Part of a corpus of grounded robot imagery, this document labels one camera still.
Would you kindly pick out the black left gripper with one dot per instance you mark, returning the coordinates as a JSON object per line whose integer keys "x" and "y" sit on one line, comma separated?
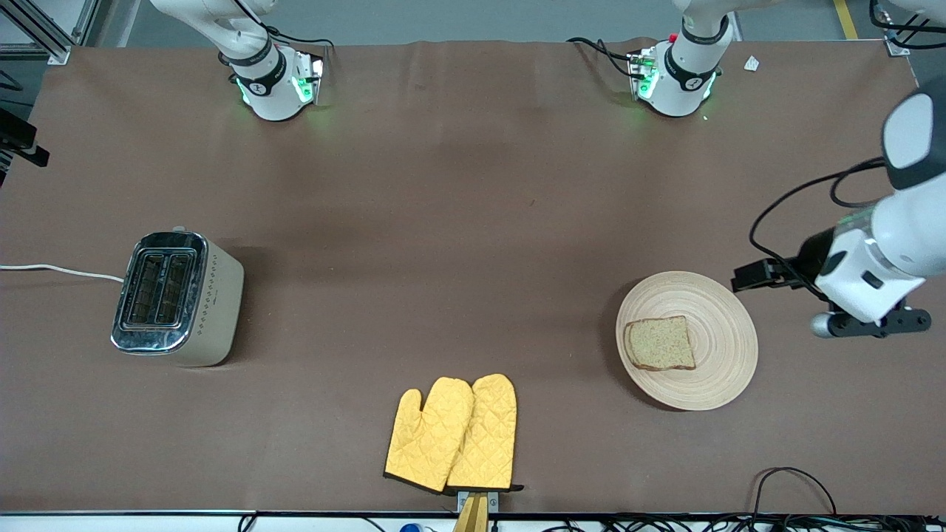
{"x": 812, "y": 256}

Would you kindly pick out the round light wooden plate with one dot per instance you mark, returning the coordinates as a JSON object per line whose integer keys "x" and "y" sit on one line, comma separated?
{"x": 720, "y": 347}

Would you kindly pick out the brown bread toast slice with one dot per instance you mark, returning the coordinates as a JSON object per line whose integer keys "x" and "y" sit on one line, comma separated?
{"x": 661, "y": 343}

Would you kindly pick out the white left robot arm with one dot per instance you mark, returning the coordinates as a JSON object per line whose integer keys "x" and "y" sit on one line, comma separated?
{"x": 913, "y": 229}

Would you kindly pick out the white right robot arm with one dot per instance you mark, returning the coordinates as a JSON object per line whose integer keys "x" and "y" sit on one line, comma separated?
{"x": 266, "y": 81}

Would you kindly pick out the small white paper scrap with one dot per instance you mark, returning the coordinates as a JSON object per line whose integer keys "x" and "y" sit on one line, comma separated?
{"x": 751, "y": 63}

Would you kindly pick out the cream and chrome toaster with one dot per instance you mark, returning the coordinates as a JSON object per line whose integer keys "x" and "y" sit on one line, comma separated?
{"x": 214, "y": 303}

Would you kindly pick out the yellow quilted oven mitt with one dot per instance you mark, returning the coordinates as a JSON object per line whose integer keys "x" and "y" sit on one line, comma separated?
{"x": 429, "y": 436}
{"x": 488, "y": 436}

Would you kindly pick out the aluminium frame profile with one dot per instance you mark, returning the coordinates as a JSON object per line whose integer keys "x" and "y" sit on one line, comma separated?
{"x": 52, "y": 41}
{"x": 898, "y": 46}

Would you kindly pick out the wooden stick with metal bracket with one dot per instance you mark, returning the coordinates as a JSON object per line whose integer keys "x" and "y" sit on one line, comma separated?
{"x": 473, "y": 513}

